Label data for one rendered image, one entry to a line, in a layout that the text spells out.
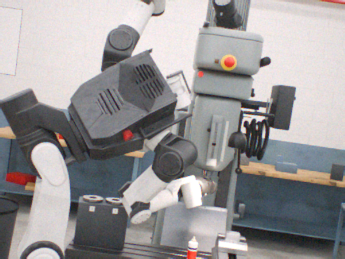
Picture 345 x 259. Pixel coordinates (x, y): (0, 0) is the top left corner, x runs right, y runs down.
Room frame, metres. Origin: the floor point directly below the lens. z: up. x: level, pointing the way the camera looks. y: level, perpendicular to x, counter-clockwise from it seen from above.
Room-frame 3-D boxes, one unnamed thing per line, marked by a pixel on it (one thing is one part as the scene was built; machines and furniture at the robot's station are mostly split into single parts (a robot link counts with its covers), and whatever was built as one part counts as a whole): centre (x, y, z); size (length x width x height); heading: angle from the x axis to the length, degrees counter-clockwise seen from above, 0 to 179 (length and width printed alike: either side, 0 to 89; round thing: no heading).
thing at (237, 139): (1.91, -0.25, 1.47); 0.07 x 0.07 x 0.06
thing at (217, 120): (2.03, -0.17, 1.45); 0.04 x 0.04 x 0.21; 0
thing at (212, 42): (2.16, -0.18, 1.81); 0.47 x 0.26 x 0.16; 0
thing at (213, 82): (2.19, -0.18, 1.68); 0.34 x 0.24 x 0.10; 0
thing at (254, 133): (2.41, -0.37, 1.45); 0.18 x 0.16 x 0.21; 0
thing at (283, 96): (2.44, -0.51, 1.62); 0.20 x 0.09 x 0.21; 0
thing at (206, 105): (2.15, -0.18, 1.47); 0.21 x 0.19 x 0.32; 90
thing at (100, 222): (2.17, 0.26, 1.00); 0.22 x 0.12 x 0.20; 100
